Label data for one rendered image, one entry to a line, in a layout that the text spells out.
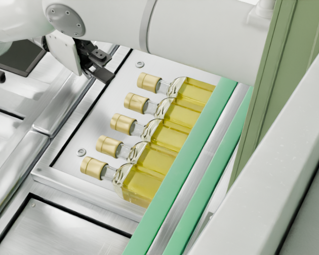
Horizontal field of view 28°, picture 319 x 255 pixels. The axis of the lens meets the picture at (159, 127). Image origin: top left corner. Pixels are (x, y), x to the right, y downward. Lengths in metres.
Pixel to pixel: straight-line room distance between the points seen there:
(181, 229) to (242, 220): 0.62
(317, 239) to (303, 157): 0.05
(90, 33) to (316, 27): 0.32
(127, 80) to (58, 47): 0.20
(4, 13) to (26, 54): 0.77
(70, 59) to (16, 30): 0.49
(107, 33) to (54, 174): 0.61
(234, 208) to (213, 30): 0.42
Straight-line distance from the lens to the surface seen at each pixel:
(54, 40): 1.40
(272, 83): 0.64
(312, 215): 0.44
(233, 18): 0.75
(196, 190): 1.00
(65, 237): 1.33
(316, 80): 0.51
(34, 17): 0.89
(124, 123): 1.25
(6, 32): 0.94
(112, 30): 0.80
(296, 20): 0.61
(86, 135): 1.42
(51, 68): 1.63
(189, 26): 0.76
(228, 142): 1.06
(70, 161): 1.38
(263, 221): 0.35
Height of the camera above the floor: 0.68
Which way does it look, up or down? 18 degrees up
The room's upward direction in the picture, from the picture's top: 71 degrees counter-clockwise
